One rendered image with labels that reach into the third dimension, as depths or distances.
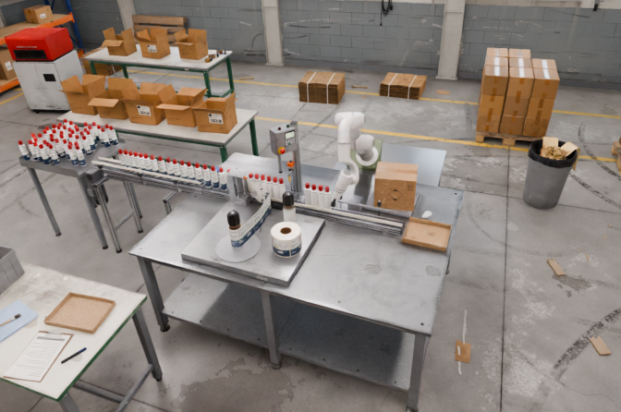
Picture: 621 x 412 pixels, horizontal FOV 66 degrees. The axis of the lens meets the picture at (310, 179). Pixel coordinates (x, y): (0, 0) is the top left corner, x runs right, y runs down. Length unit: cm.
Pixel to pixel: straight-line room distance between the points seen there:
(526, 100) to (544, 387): 358
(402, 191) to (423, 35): 525
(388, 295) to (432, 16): 608
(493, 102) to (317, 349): 399
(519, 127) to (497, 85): 63
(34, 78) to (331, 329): 631
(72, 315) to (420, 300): 212
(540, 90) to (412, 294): 385
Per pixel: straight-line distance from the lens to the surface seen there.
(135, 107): 554
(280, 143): 344
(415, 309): 295
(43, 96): 854
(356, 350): 351
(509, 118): 644
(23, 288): 371
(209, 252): 333
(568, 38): 849
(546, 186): 528
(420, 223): 357
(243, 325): 371
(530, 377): 388
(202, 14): 991
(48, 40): 816
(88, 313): 331
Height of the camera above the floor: 299
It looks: 32 degrees down
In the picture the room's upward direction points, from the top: 3 degrees counter-clockwise
